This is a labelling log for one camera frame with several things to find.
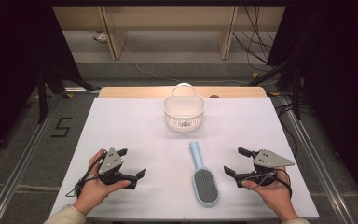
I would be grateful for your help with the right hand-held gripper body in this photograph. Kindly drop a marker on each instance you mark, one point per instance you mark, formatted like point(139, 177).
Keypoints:
point(268, 160)

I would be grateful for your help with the person's left hand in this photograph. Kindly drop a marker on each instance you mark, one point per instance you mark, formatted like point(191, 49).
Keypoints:
point(93, 191)

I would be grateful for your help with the black curtain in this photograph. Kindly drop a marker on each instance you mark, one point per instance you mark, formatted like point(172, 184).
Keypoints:
point(338, 77)
point(12, 62)

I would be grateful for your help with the aluminium floor rail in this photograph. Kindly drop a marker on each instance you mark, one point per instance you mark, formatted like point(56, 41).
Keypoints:
point(317, 161)
point(21, 161)

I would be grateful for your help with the black metal stand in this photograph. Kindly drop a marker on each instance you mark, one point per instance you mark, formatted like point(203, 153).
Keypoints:
point(42, 93)
point(296, 93)

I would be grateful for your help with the wooden table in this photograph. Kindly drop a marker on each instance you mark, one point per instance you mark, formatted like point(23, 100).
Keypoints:
point(130, 92)

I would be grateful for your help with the wooden desk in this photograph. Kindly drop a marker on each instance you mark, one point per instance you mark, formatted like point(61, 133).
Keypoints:
point(167, 18)

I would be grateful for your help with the white round floor socket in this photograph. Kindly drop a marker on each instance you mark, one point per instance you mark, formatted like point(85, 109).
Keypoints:
point(98, 38)

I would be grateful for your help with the light blue hairbrush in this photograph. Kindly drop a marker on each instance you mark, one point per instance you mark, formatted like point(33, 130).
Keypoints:
point(205, 186)

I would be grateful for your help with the white plastic basket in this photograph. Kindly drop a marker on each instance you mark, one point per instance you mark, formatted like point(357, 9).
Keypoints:
point(183, 116)

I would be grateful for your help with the person's right hand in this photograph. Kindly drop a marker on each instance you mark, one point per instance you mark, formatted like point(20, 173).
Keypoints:
point(276, 196)

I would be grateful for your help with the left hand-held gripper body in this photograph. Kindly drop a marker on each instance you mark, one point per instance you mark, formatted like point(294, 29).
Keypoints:
point(110, 161)

